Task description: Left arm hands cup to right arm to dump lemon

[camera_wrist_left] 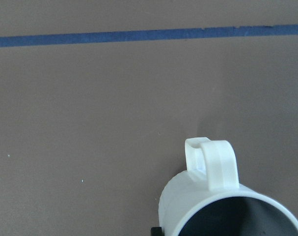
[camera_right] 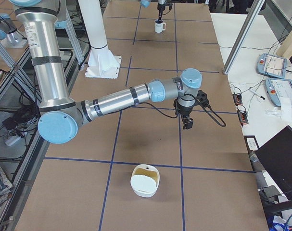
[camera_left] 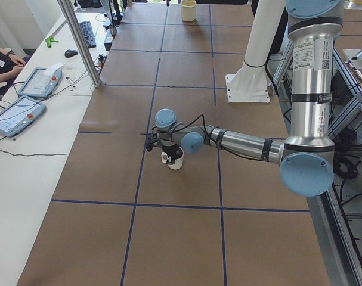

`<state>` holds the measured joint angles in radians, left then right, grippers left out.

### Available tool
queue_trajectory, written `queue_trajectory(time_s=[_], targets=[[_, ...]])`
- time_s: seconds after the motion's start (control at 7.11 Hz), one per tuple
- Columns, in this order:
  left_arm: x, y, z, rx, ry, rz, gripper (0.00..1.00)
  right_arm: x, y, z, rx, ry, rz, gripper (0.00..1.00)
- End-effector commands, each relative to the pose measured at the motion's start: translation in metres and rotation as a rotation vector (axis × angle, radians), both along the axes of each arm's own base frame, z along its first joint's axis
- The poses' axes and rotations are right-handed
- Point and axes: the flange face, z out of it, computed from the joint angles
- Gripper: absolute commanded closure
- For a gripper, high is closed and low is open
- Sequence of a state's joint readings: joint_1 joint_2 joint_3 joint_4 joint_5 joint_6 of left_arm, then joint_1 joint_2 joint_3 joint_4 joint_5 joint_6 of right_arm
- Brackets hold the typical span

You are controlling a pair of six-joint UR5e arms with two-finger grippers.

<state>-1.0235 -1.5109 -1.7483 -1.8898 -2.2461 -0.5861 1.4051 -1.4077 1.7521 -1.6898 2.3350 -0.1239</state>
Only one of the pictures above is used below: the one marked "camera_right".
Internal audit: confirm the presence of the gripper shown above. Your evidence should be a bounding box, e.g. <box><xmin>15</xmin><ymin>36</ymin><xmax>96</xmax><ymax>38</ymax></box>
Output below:
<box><xmin>157</xmin><ymin>0</ymin><xmax>172</xmax><ymax>22</ymax></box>
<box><xmin>176</xmin><ymin>100</ymin><xmax>195</xmax><ymax>129</ymax></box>

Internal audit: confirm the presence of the white ribbed mug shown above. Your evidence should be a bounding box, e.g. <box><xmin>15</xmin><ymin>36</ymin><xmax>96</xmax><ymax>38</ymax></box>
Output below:
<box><xmin>154</xmin><ymin>19</ymin><xmax>166</xmax><ymax>33</ymax></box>

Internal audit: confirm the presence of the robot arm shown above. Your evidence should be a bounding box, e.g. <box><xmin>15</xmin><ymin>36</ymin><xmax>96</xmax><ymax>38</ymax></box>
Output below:
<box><xmin>140</xmin><ymin>0</ymin><xmax>173</xmax><ymax>22</ymax></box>
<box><xmin>13</xmin><ymin>0</ymin><xmax>202</xmax><ymax>144</ymax></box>

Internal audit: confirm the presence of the orange black connector box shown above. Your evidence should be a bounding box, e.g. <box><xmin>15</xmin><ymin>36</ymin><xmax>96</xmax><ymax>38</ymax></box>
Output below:
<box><xmin>232</xmin><ymin>93</ymin><xmax>242</xmax><ymax>106</ymax></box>

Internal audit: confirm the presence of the cream waste bin with lid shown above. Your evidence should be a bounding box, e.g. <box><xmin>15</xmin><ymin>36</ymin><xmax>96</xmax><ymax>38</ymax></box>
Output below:
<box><xmin>130</xmin><ymin>164</ymin><xmax>160</xmax><ymax>198</ymax></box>

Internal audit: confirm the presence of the black marker pen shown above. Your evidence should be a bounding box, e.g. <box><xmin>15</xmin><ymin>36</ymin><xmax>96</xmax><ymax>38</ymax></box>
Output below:
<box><xmin>249</xmin><ymin>89</ymin><xmax>265</xmax><ymax>100</ymax></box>

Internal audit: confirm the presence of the near teach pendant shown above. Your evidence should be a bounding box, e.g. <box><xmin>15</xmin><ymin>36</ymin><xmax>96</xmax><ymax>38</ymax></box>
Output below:
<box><xmin>265</xmin><ymin>78</ymin><xmax>292</xmax><ymax>107</ymax></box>

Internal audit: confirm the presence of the teach pendant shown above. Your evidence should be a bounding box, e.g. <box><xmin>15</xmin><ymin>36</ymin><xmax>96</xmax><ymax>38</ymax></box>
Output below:
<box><xmin>265</xmin><ymin>78</ymin><xmax>292</xmax><ymax>107</ymax></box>
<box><xmin>256</xmin><ymin>53</ymin><xmax>287</xmax><ymax>79</ymax></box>

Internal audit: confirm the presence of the black monitor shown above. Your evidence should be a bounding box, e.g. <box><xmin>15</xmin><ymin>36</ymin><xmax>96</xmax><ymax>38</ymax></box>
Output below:
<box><xmin>255</xmin><ymin>126</ymin><xmax>292</xmax><ymax>200</ymax></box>

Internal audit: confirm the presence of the white paper slip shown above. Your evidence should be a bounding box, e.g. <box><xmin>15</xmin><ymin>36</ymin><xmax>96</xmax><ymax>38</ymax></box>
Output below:
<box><xmin>280</xmin><ymin>97</ymin><xmax>292</xmax><ymax>122</ymax></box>

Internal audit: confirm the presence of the far teach pendant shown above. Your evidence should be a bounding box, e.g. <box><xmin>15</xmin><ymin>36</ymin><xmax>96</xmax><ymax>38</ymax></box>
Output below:
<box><xmin>256</xmin><ymin>53</ymin><xmax>287</xmax><ymax>79</ymax></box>

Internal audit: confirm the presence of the white power strip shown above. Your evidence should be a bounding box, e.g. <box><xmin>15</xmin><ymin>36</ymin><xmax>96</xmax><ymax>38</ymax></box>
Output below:
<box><xmin>4</xmin><ymin>135</ymin><xmax>22</xmax><ymax>147</ymax></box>

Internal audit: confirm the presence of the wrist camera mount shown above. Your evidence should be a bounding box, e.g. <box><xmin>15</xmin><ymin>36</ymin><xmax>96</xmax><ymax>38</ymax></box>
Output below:
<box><xmin>196</xmin><ymin>90</ymin><xmax>210</xmax><ymax>108</ymax></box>

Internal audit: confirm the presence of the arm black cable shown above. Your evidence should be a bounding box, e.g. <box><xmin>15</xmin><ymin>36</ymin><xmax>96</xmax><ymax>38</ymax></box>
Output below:
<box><xmin>138</xmin><ymin>92</ymin><xmax>227</xmax><ymax>128</ymax></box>

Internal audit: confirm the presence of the white camera pole with base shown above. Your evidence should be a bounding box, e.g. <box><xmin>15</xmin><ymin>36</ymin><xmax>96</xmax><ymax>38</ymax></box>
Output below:
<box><xmin>78</xmin><ymin>0</ymin><xmax>122</xmax><ymax>79</ymax></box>

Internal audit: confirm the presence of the aluminium frame post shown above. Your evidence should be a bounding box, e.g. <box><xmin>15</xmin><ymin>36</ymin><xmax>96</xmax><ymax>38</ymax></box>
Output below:
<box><xmin>223</xmin><ymin>0</ymin><xmax>265</xmax><ymax>75</ymax></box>

